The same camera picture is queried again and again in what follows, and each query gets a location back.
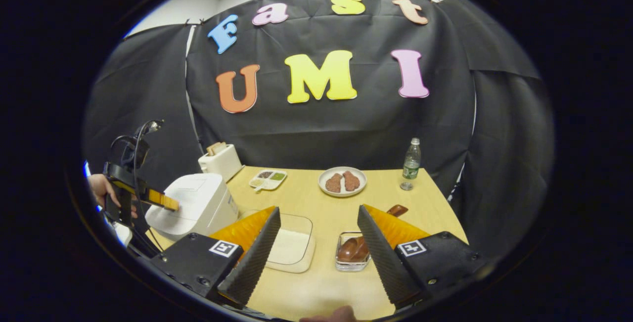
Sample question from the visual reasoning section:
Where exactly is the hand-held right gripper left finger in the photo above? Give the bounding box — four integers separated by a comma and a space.
148, 207, 281, 309

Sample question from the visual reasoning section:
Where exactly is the white rice cooker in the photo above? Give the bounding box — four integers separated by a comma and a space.
145, 173, 239, 241

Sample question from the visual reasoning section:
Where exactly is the brown wooden spoon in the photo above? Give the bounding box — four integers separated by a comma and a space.
338, 204, 409, 262

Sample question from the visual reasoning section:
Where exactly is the white toaster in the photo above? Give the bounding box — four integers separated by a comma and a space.
198, 146, 244, 183

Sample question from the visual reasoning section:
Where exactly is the clear plastic water bottle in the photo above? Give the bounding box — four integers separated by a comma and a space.
400, 138, 422, 191

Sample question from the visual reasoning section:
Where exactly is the white divided condiment dish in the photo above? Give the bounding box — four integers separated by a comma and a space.
249, 169, 288, 191

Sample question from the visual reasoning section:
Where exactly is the metal wire chopstick holder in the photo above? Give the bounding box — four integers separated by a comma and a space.
335, 231, 371, 272

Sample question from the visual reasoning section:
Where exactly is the white rice heap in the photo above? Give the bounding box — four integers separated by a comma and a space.
270, 229, 310, 265

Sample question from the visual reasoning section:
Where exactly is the clear rectangular container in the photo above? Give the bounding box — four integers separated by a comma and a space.
241, 209, 316, 274

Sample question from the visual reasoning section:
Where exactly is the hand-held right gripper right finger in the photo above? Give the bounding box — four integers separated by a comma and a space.
357, 204, 495, 310

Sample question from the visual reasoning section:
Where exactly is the white round plate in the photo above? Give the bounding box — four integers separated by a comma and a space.
318, 166, 367, 198

